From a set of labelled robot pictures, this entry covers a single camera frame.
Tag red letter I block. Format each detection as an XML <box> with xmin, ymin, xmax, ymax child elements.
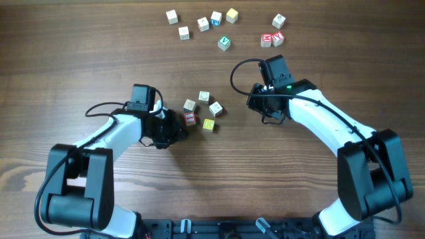
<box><xmin>184</xmin><ymin>112</ymin><xmax>197</xmax><ymax>126</ymax></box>

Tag wooden block blue side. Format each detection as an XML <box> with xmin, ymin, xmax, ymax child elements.
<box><xmin>183</xmin><ymin>99</ymin><xmax>197</xmax><ymax>113</ymax></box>

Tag yellow letter K block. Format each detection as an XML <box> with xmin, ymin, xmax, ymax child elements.
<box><xmin>203</xmin><ymin>119</ymin><xmax>215</xmax><ymax>133</ymax></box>

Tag wooden block hand drawing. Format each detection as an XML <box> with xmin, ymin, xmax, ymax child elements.
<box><xmin>209</xmin><ymin>102</ymin><xmax>223</xmax><ymax>117</ymax></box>

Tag wooden block red side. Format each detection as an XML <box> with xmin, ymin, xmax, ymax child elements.
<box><xmin>199</xmin><ymin>91</ymin><xmax>210</xmax><ymax>105</ymax></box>

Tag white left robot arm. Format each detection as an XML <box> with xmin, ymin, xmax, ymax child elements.
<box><xmin>34</xmin><ymin>84</ymin><xmax>188</xmax><ymax>238</ymax></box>

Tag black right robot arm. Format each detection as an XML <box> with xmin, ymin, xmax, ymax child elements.
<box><xmin>246</xmin><ymin>55</ymin><xmax>413</xmax><ymax>238</ymax></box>

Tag red letter M block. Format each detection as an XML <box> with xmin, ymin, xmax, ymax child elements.
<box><xmin>260</xmin><ymin>33</ymin><xmax>272</xmax><ymax>48</ymax></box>

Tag red letter Y block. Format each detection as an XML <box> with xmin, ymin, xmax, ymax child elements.
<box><xmin>272</xmin><ymin>31</ymin><xmax>285</xmax><ymax>47</ymax></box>

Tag green letter V block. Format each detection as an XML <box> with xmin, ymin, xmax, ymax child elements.
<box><xmin>218</xmin><ymin>36</ymin><xmax>231</xmax><ymax>51</ymax></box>

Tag wooden block red number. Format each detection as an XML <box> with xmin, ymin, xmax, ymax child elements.
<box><xmin>272</xmin><ymin>13</ymin><xmax>286</xmax><ymax>29</ymax></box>

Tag yellow top wooden block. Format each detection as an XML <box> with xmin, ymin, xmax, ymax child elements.
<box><xmin>226</xmin><ymin>8</ymin><xmax>238</xmax><ymax>24</ymax></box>

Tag blue letter P block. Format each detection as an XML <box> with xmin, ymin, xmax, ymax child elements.
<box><xmin>211</xmin><ymin>11</ymin><xmax>222</xmax><ymax>26</ymax></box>

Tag wooden block red drawing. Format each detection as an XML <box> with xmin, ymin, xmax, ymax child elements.
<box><xmin>197</xmin><ymin>17</ymin><xmax>209</xmax><ymax>32</ymax></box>

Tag wooden block green side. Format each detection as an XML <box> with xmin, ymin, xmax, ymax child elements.
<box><xmin>179</xmin><ymin>27</ymin><xmax>190</xmax><ymax>40</ymax></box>

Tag plain wooden block far left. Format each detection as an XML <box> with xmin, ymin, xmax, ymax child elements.
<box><xmin>166</xmin><ymin>9</ymin><xmax>179</xmax><ymax>25</ymax></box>

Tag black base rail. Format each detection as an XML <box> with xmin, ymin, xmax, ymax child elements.
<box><xmin>137</xmin><ymin>217</ymin><xmax>376</xmax><ymax>239</ymax></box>

